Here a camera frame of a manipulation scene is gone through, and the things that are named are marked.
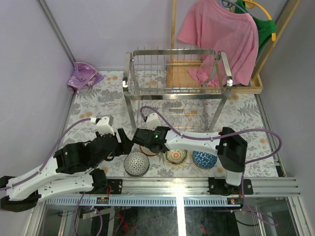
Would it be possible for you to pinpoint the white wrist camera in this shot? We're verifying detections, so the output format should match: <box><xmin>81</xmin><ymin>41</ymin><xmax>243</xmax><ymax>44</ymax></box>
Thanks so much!
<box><xmin>90</xmin><ymin>115</ymin><xmax>115</xmax><ymax>135</ymax></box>
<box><xmin>143</xmin><ymin>113</ymin><xmax>163</xmax><ymax>130</ymax></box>

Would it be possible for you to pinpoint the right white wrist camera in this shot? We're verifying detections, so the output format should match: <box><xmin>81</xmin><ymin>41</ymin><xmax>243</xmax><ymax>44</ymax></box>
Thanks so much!
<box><xmin>143</xmin><ymin>113</ymin><xmax>163</xmax><ymax>130</ymax></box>

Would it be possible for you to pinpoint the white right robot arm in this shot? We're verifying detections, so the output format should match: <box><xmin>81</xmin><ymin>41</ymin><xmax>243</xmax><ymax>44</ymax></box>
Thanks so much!
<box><xmin>132</xmin><ymin>126</ymin><xmax>248</xmax><ymax>194</ymax></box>

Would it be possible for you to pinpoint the purple crumpled cloth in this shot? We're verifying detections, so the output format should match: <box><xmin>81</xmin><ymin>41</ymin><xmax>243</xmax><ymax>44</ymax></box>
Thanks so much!
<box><xmin>67</xmin><ymin>61</ymin><xmax>104</xmax><ymax>94</ymax></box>

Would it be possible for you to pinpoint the pink t-shirt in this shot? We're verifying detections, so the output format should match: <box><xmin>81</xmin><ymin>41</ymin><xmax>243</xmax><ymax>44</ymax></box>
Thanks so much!
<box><xmin>178</xmin><ymin>0</ymin><xmax>259</xmax><ymax>86</ymax></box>

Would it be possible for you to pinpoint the yellow rimmed floral bowl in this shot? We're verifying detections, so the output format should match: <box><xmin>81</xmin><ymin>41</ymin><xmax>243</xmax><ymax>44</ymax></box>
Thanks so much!
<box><xmin>163</xmin><ymin>149</ymin><xmax>188</xmax><ymax>166</ymax></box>

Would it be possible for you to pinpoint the blue triangle patterned bowl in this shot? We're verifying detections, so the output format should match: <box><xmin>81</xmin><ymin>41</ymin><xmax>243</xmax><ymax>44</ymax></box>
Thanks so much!
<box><xmin>192</xmin><ymin>151</ymin><xmax>218</xmax><ymax>170</ymax></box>

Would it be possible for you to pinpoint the red patterned bowl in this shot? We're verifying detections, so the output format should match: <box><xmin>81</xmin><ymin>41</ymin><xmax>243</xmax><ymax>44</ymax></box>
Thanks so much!
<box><xmin>139</xmin><ymin>146</ymin><xmax>159</xmax><ymax>157</ymax></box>

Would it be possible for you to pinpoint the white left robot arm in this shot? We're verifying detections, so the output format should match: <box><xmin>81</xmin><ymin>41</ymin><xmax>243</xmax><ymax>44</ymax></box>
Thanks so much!
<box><xmin>0</xmin><ymin>128</ymin><xmax>133</xmax><ymax>212</ymax></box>

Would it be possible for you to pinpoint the wooden clothes stand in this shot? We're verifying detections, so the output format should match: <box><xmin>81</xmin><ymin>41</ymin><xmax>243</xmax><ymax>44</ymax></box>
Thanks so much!
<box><xmin>166</xmin><ymin>0</ymin><xmax>302</xmax><ymax>94</ymax></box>

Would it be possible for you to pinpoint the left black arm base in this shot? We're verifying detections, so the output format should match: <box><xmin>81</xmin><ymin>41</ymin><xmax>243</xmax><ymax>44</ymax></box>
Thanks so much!
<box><xmin>85</xmin><ymin>179</ymin><xmax>123</xmax><ymax>195</ymax></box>

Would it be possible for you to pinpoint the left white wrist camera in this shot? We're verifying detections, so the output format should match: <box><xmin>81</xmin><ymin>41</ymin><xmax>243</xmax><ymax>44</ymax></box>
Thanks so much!
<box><xmin>90</xmin><ymin>115</ymin><xmax>115</xmax><ymax>135</ymax></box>

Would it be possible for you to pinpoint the steel two-tier dish rack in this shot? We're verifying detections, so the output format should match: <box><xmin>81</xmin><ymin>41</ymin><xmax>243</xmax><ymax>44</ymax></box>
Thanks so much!
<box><xmin>122</xmin><ymin>49</ymin><xmax>233</xmax><ymax>130</ymax></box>

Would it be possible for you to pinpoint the aluminium rail frame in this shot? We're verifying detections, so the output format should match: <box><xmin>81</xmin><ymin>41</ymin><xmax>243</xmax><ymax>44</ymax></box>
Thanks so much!
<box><xmin>24</xmin><ymin>93</ymin><xmax>315</xmax><ymax>236</ymax></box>

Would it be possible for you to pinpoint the yellow clothes hanger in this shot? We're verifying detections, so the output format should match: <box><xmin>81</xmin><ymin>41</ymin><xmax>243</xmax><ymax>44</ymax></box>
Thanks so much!
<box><xmin>242</xmin><ymin>0</ymin><xmax>277</xmax><ymax>42</ymax></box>

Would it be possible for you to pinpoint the green t-shirt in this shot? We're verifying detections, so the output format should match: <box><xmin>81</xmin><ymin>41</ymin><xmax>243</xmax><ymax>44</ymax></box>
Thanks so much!
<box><xmin>234</xmin><ymin>0</ymin><xmax>277</xmax><ymax>55</ymax></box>

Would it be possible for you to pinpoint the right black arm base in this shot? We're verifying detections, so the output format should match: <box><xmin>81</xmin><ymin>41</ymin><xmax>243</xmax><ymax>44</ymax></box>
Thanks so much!
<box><xmin>208</xmin><ymin>177</ymin><xmax>253</xmax><ymax>196</ymax></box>

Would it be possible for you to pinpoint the black white patterned bowl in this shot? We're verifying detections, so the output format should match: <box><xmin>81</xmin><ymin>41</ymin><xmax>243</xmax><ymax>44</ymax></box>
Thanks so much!
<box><xmin>124</xmin><ymin>151</ymin><xmax>150</xmax><ymax>177</ymax></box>

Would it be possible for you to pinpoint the blue grey clothes hanger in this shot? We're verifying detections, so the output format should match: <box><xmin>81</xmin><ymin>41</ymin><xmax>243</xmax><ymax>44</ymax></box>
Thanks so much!
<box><xmin>221</xmin><ymin>0</ymin><xmax>237</xmax><ymax>12</ymax></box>

